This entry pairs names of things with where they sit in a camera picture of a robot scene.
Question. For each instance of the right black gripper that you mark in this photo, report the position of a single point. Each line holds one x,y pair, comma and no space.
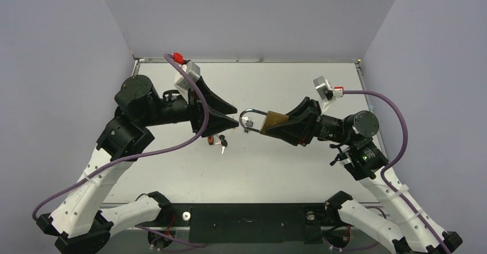
312,120

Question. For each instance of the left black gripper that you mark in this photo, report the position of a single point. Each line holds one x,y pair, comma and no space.
218,122

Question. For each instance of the large brass padlock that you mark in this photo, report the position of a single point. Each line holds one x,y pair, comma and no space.
271,119

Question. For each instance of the black key bunch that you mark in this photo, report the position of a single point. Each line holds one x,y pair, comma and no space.
221,142

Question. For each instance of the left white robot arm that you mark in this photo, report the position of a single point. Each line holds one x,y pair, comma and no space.
80,224

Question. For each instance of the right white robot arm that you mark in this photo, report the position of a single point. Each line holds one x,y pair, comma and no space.
409,228

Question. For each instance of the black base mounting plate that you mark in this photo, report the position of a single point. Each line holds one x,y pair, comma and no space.
218,223

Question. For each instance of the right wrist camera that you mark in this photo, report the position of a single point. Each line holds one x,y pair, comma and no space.
327,92

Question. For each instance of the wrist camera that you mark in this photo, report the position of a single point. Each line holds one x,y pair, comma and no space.
187,71
327,92

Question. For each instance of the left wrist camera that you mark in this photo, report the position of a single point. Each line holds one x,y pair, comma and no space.
187,71

